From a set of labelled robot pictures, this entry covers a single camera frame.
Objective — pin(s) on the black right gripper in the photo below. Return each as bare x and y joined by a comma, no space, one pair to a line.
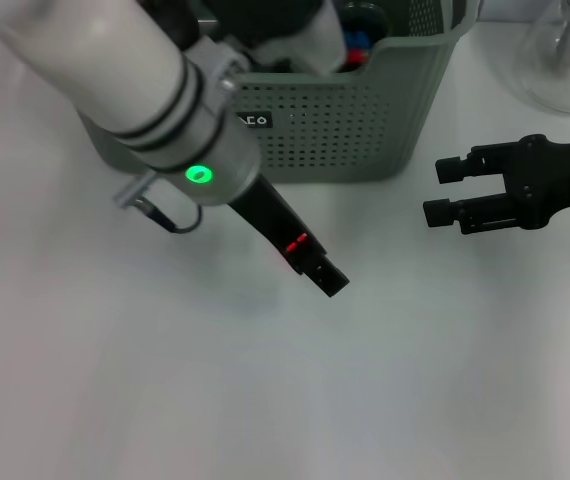
550,180

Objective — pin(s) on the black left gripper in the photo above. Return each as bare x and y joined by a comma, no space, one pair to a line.
275,220

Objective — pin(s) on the red wedge brick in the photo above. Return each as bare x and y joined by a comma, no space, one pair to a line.
296,242

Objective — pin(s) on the small red brick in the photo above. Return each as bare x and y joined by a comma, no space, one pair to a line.
357,55

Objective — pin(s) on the blue square plate brick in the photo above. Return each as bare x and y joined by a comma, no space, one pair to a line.
356,39

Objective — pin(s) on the grey-green plastic storage bin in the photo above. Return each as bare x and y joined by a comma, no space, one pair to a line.
340,125

